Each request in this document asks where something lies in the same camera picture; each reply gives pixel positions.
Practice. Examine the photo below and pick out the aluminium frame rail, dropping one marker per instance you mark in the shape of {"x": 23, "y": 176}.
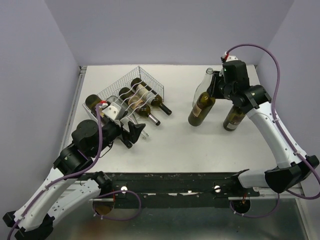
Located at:
{"x": 268, "y": 194}

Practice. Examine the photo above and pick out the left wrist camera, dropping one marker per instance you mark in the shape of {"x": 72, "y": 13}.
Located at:
{"x": 112, "y": 110}

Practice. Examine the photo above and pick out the olive green wine bottle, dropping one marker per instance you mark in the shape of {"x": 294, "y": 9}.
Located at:
{"x": 201, "y": 109}

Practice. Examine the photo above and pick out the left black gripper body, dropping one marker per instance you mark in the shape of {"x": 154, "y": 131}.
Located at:
{"x": 110, "y": 132}

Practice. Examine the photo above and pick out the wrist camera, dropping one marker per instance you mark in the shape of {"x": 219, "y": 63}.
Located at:
{"x": 112, "y": 110}
{"x": 228, "y": 60}

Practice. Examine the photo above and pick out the tall clear glass bottle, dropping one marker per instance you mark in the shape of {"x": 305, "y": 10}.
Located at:
{"x": 203, "y": 86}

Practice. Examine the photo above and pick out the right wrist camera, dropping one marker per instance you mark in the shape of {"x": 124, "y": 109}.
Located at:
{"x": 228, "y": 60}

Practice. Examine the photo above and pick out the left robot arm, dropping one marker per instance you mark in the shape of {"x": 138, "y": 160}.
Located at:
{"x": 36, "y": 219}

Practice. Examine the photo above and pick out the white wire wine rack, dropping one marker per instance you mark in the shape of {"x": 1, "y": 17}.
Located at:
{"x": 111, "y": 93}

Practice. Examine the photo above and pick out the far right green bottle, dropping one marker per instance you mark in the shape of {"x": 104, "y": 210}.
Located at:
{"x": 233, "y": 119}

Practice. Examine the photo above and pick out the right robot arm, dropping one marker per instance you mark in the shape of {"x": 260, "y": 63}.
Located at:
{"x": 293, "y": 164}

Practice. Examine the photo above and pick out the dark green wine bottle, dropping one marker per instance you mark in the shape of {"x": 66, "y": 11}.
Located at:
{"x": 138, "y": 105}

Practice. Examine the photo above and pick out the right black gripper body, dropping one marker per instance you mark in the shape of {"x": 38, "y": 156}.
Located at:
{"x": 218, "y": 88}

